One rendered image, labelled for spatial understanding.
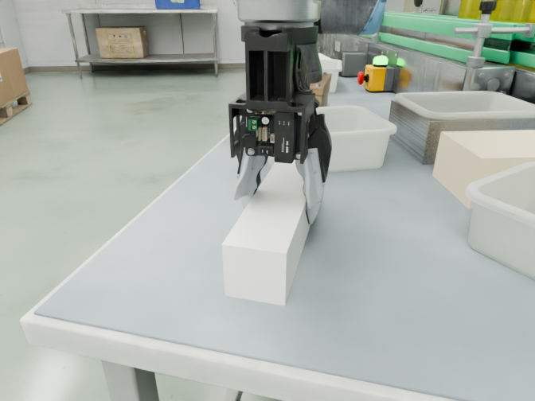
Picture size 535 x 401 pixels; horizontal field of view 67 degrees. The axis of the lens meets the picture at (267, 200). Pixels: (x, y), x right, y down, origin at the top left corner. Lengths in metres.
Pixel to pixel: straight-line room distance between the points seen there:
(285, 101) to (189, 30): 6.48
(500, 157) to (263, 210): 0.34
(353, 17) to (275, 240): 0.65
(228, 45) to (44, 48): 2.75
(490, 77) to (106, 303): 0.86
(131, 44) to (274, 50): 5.98
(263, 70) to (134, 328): 0.26
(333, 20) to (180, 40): 5.97
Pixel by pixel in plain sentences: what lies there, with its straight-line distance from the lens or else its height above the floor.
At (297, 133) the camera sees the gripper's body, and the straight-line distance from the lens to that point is 0.38.
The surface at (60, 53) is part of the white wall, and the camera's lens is 7.27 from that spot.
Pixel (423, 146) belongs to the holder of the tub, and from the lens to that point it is 0.76.
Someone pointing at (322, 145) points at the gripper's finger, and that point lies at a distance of 0.43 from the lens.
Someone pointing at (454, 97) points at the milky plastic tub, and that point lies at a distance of 0.94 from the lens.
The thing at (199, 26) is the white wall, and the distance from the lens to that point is 6.83.
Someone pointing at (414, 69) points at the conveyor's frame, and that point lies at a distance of 1.23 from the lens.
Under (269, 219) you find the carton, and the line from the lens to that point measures 0.42.
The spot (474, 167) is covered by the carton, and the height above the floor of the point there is 0.81.
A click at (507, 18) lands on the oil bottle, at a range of 1.15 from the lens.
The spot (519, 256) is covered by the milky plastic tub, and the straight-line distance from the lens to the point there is 0.50.
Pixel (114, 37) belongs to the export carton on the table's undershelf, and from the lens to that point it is 6.37.
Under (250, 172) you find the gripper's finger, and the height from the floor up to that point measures 0.84.
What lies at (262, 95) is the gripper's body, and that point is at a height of 0.93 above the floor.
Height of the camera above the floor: 1.01
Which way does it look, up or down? 27 degrees down
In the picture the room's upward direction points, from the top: straight up
